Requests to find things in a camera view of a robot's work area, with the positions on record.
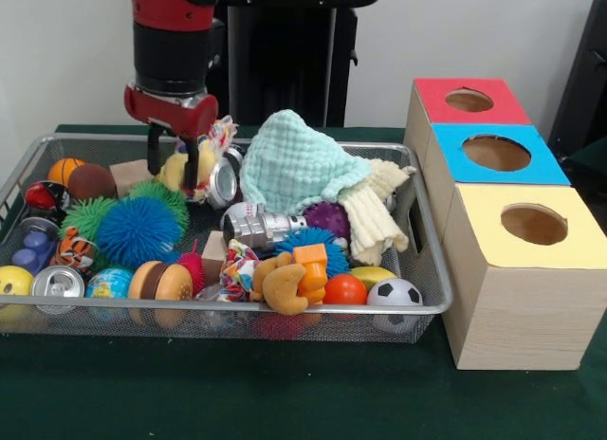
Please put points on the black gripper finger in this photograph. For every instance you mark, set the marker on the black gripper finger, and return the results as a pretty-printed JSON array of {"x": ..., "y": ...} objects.
[
  {"x": 155, "y": 151},
  {"x": 193, "y": 165}
]

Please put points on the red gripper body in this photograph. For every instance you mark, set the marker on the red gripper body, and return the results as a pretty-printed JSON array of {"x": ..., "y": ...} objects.
[{"x": 171, "y": 113}]

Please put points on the colourful printed packet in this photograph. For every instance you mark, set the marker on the colourful printed packet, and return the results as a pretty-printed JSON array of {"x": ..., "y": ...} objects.
[{"x": 221, "y": 135}]

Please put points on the mint green cloth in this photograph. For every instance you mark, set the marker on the mint green cloth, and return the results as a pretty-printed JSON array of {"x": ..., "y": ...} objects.
[{"x": 299, "y": 165}]

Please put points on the cream yellow cloth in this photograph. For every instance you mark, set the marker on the cream yellow cloth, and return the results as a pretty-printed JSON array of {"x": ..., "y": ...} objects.
[{"x": 375, "y": 222}]

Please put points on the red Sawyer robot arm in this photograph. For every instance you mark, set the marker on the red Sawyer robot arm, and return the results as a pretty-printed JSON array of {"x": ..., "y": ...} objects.
[{"x": 171, "y": 32}]

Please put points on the clear mesh bin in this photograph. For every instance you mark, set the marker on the clear mesh bin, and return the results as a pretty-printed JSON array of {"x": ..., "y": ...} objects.
[{"x": 237, "y": 321}]

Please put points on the wooden box with three holes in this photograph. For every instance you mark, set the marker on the wooden box with three holes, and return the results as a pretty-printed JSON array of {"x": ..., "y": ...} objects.
[{"x": 512, "y": 307}]

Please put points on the plain yellow ball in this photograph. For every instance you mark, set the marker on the plain yellow ball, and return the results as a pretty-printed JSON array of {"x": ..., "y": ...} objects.
[{"x": 173, "y": 172}]

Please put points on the round silver tin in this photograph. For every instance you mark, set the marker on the round silver tin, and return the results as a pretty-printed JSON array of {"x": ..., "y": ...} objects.
[{"x": 224, "y": 179}]

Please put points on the large blue spiky ball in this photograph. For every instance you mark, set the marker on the large blue spiky ball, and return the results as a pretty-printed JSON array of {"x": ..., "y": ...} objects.
[{"x": 137, "y": 231}]

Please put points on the silver toy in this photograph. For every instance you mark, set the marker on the silver toy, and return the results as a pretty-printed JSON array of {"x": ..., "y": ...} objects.
[{"x": 261, "y": 227}]

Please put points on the brown burger toy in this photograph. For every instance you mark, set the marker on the brown burger toy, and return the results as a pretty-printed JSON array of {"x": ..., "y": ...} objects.
[{"x": 163, "y": 281}]

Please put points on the brown plush toy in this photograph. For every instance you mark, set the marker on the brown plush toy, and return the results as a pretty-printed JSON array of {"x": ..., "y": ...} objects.
[{"x": 282, "y": 286}]

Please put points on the small soccer ball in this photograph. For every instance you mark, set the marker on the small soccer ball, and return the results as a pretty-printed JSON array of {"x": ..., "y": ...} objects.
[{"x": 394, "y": 293}]

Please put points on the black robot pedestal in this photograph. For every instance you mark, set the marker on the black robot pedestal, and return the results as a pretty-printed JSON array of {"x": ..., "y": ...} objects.
[{"x": 285, "y": 70}]

